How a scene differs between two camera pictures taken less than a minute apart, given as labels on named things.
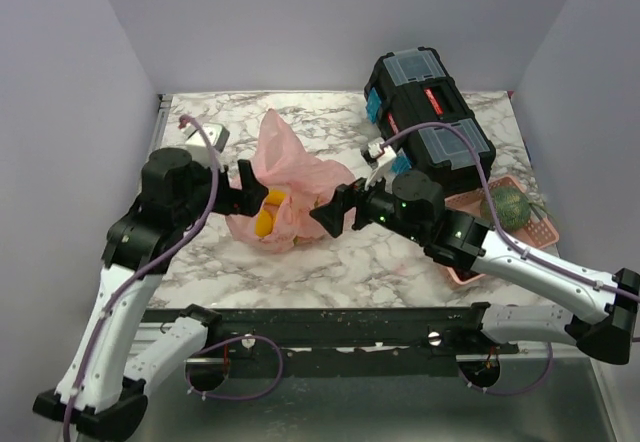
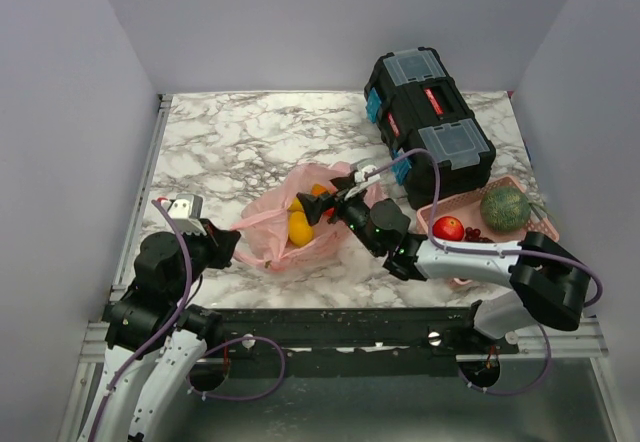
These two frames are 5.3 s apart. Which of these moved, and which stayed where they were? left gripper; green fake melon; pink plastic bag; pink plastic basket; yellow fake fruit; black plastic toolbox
Moved: left gripper; yellow fake fruit; pink plastic bag
Stayed: black plastic toolbox; green fake melon; pink plastic basket
